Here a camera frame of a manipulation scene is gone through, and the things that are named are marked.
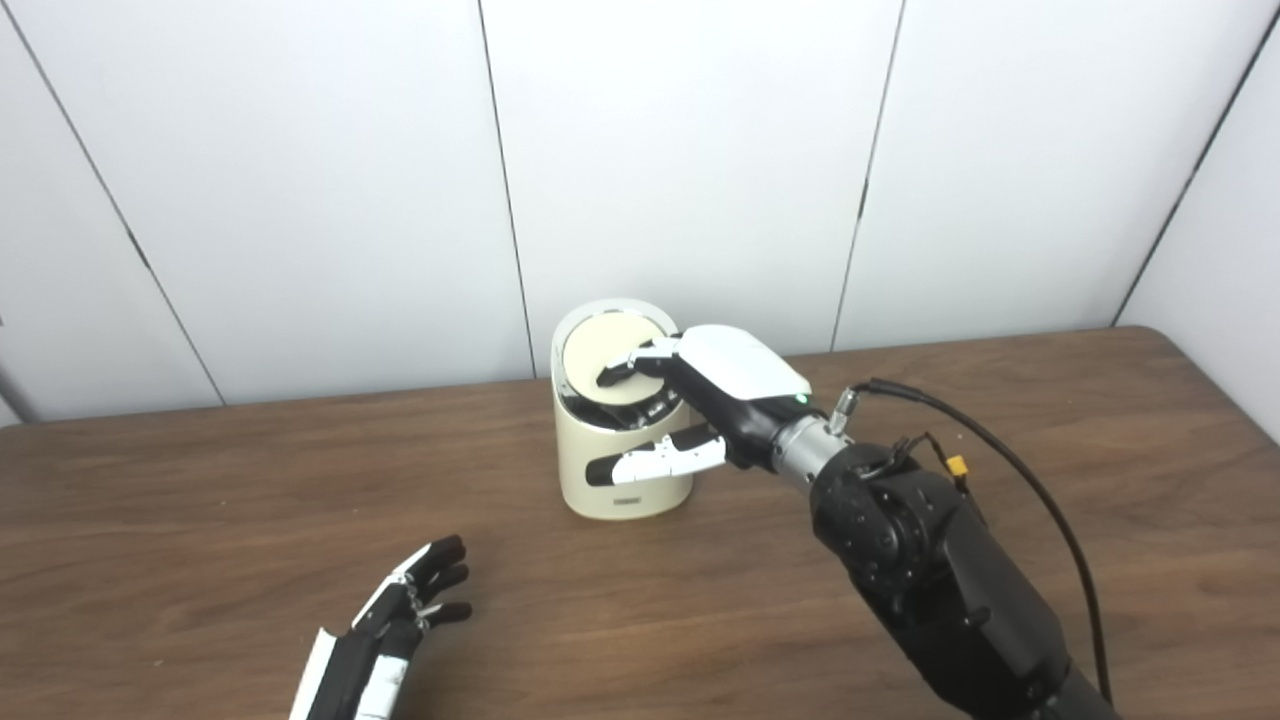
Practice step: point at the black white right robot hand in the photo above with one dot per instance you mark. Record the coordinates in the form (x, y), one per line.
(740, 375)

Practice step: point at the cream-colored round bin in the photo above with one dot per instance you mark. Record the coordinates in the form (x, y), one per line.
(590, 440)

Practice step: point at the cream round bin lid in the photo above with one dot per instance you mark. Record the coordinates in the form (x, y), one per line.
(595, 350)

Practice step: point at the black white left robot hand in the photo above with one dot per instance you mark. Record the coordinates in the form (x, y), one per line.
(350, 670)

